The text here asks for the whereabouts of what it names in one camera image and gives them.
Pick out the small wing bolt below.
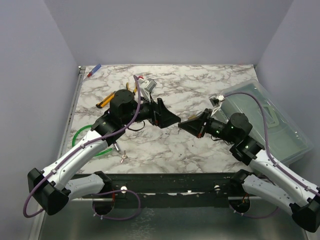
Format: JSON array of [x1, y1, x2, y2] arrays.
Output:
[[120, 150, 128, 164]]

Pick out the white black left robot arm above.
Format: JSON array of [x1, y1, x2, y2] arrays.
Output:
[[27, 89, 181, 216]]

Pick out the yellow black utility knife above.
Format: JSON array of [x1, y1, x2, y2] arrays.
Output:
[[95, 91, 116, 109]]

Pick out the brass padlock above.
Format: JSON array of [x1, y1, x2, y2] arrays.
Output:
[[188, 115, 196, 120]]

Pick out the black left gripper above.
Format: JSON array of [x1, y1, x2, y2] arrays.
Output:
[[122, 93, 181, 129]]

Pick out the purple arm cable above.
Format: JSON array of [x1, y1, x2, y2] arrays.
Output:
[[223, 91, 320, 198], [22, 74, 145, 219]]

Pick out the clear plastic storage box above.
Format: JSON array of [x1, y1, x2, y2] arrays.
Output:
[[215, 79, 314, 166]]

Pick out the yellow black pliers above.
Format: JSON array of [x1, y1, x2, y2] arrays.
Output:
[[125, 81, 139, 96]]

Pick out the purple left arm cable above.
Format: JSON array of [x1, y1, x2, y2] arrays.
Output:
[[22, 74, 145, 219]]

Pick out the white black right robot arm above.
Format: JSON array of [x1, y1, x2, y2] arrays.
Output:
[[178, 108, 320, 233]]

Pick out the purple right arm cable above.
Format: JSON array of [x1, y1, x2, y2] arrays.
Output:
[[223, 91, 320, 198]]

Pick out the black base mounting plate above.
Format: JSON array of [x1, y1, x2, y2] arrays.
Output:
[[85, 172, 246, 209]]

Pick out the aluminium rail frame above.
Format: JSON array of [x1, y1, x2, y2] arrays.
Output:
[[27, 65, 87, 240]]

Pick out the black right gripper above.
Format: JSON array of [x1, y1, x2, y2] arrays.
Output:
[[179, 108, 237, 144]]

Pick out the blue red screwdriver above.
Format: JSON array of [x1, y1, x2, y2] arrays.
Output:
[[86, 63, 102, 78]]

